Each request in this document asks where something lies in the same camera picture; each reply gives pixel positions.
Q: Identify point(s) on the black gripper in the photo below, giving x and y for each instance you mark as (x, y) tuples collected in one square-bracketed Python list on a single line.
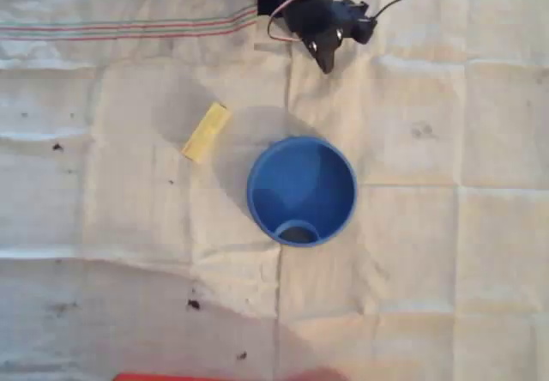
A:
[(324, 43)]

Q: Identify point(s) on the yellow rectangular block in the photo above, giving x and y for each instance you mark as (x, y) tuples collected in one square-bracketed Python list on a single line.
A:
[(206, 132)]

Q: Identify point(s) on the blue plastic cup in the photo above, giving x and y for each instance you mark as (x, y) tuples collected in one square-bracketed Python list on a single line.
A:
[(274, 175)]

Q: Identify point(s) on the white cloth with coloured stripes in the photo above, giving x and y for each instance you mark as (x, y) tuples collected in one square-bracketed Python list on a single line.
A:
[(429, 226)]

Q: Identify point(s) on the red flat object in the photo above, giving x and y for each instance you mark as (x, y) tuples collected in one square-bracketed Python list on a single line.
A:
[(193, 376)]

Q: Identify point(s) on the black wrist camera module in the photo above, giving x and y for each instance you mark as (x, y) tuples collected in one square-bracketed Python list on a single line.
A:
[(358, 18)]

